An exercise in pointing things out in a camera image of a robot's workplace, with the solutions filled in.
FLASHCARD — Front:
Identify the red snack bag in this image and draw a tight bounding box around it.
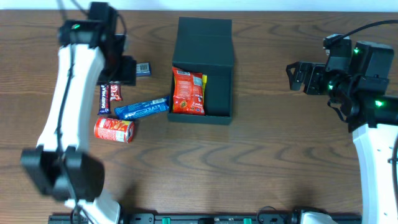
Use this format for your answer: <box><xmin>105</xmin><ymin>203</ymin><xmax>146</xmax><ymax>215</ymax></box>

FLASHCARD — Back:
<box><xmin>172</xmin><ymin>67</ymin><xmax>205</xmax><ymax>116</ymax></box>

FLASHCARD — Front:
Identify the red wafer bar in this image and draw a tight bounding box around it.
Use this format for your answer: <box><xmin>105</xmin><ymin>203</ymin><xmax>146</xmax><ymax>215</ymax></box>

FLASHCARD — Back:
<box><xmin>110</xmin><ymin>84</ymin><xmax>123</xmax><ymax>101</ymax></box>

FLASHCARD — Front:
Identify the small blue grey box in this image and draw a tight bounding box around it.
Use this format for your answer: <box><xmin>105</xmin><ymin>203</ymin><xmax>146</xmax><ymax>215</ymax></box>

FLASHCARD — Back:
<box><xmin>136</xmin><ymin>62</ymin><xmax>152</xmax><ymax>77</ymax></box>

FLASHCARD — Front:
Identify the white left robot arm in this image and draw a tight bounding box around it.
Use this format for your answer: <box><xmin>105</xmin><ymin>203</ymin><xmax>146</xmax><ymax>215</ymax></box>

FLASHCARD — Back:
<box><xmin>21</xmin><ymin>17</ymin><xmax>135</xmax><ymax>223</ymax></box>

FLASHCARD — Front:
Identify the purple chocolate bar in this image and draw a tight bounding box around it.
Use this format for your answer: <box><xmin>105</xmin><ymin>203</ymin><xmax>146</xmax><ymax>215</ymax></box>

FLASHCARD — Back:
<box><xmin>98</xmin><ymin>85</ymin><xmax>111</xmax><ymax>115</ymax></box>

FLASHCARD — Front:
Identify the red chips can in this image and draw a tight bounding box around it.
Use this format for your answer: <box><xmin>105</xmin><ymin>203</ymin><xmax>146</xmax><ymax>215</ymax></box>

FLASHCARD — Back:
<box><xmin>94</xmin><ymin>117</ymin><xmax>135</xmax><ymax>143</ymax></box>

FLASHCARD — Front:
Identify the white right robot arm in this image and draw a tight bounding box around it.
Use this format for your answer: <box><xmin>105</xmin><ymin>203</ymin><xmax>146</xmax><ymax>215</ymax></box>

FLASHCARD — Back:
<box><xmin>286</xmin><ymin>39</ymin><xmax>397</xmax><ymax>223</ymax></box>

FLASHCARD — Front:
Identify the dark green open box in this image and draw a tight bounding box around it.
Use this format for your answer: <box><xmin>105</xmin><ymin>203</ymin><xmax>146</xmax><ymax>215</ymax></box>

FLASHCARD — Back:
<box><xmin>167</xmin><ymin>17</ymin><xmax>234</xmax><ymax>125</ymax></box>

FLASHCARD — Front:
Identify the black mounting rail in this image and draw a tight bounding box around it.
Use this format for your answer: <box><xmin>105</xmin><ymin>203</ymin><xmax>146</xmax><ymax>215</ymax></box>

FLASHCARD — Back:
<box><xmin>48</xmin><ymin>212</ymin><xmax>361</xmax><ymax>224</ymax></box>

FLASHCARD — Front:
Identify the yellow snack bag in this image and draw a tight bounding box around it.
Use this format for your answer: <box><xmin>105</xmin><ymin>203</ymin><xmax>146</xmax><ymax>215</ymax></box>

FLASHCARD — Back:
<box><xmin>201</xmin><ymin>74</ymin><xmax>208</xmax><ymax>98</ymax></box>

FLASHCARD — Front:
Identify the blue cookie pack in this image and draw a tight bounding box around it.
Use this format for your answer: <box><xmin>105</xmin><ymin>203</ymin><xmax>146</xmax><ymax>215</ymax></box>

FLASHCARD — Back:
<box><xmin>114</xmin><ymin>96</ymin><xmax>170</xmax><ymax>121</ymax></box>

